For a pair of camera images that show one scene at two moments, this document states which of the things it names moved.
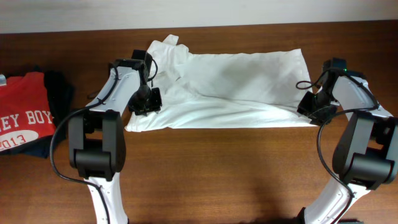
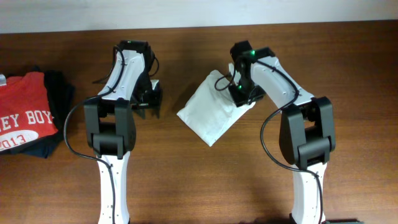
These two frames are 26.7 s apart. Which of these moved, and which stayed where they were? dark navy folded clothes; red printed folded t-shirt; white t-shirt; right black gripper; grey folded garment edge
Moved: white t-shirt; right black gripper
Stayed: grey folded garment edge; red printed folded t-shirt; dark navy folded clothes
